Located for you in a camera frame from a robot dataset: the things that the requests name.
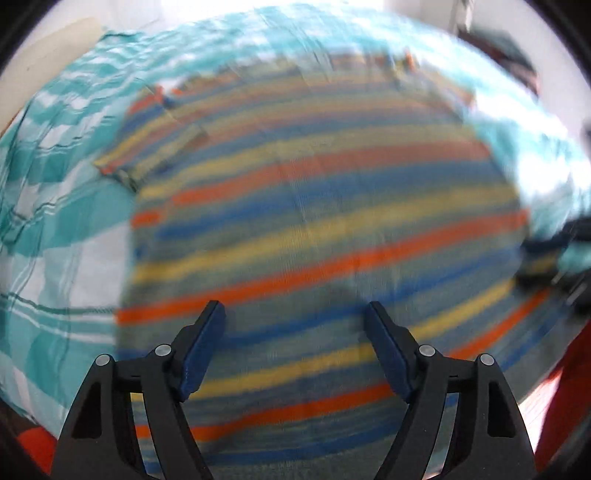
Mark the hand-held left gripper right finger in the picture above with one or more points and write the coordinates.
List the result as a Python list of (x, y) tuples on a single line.
[(391, 350)]

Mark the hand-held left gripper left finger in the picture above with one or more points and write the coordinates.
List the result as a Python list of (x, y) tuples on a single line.
[(199, 350)]

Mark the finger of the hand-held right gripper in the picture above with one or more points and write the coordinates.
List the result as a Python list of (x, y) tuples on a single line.
[(545, 246), (533, 279)]

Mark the striped knit shirt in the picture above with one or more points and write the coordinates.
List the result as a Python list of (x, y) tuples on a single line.
[(318, 221)]

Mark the teal checked bedsheet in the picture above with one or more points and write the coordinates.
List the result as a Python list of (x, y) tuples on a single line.
[(60, 221)]

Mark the dark cloth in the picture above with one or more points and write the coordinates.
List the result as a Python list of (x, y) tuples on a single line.
[(505, 55)]

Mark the beige bed frame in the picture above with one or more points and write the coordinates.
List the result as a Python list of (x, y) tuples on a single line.
[(60, 50)]

